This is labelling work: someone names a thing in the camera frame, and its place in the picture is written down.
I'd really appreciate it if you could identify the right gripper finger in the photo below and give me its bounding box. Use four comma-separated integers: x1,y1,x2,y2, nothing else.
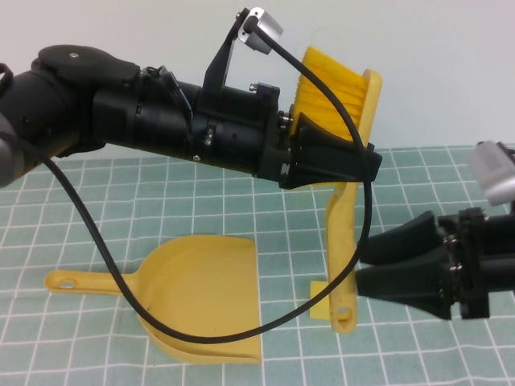
355,251,456,322
360,211,446,267

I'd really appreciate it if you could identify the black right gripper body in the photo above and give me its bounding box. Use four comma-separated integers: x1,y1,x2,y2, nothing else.
437,206,515,322

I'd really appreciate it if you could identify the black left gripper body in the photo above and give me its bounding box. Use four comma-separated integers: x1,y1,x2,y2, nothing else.
188,82,301,190

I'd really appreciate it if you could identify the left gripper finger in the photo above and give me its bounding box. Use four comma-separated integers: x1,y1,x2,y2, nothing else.
296,113,377,160
281,154,382,189

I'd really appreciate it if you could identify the yellow hand brush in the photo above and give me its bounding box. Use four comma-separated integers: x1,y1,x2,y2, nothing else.
295,46,383,335

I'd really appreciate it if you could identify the small yellow foam cube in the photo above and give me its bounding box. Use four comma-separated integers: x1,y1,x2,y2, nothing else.
309,281,333,321

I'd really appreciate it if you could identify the yellow plastic dustpan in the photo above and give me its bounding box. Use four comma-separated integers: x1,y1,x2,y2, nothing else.
44,236,263,365

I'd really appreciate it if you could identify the black left camera cable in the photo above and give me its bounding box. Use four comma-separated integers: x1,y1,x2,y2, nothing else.
0,23,373,347

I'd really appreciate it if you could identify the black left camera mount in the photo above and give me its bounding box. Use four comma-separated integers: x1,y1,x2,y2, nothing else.
200,8,253,109

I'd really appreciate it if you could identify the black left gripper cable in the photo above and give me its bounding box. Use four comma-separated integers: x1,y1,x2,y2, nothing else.
159,66,196,121

